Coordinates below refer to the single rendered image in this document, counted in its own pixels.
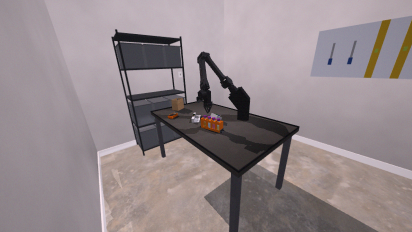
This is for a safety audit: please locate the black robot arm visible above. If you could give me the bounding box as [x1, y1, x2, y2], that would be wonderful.
[196, 51, 240, 103]

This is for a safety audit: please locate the small brown cardboard box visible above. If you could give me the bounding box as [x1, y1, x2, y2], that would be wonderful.
[171, 98, 184, 111]

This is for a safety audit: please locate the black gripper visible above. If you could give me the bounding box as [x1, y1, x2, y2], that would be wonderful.
[203, 97, 213, 114]

